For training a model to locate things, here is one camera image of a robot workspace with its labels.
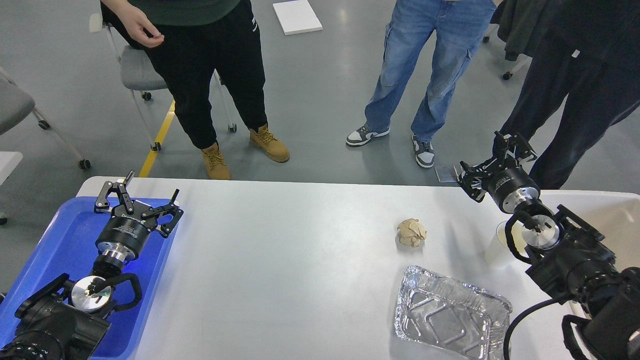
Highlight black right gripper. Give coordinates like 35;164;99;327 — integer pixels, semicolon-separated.
456;131;541;214

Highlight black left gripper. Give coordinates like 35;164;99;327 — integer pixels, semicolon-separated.
94;170;184;262

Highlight grey chair at left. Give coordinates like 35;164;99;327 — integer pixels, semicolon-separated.
0;68;92;170

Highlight blue plastic tray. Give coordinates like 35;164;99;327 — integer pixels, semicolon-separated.
0;196;175;360

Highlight aluminium foil tray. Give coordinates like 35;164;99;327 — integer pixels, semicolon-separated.
393;265;513;360

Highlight white table edge left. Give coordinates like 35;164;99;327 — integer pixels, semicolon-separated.
0;151;23;185

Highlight beige plastic bin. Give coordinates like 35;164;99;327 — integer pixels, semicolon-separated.
541;190;640;272

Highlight white paper cup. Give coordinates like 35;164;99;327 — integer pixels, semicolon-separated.
484;221;528;270

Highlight person in blue jeans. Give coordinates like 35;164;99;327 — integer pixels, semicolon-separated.
345;0;497;169

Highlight person in dark clothes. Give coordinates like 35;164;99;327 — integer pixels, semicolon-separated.
500;0;640;190

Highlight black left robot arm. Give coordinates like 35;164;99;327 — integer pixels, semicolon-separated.
1;171;183;360

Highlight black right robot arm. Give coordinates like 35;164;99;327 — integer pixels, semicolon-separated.
456;131;640;360

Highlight grey chair with white frame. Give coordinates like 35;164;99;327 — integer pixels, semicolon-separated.
89;12;238;152

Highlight person in black trousers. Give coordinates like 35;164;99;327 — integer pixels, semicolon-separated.
103;0;290;180

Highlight chair with dark jacket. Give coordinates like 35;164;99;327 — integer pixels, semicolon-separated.
481;0;564;81

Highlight crumpled brown paper ball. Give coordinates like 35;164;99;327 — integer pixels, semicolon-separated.
397;218;428;248

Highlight small grey floor plate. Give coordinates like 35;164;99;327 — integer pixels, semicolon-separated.
434;165;458;183

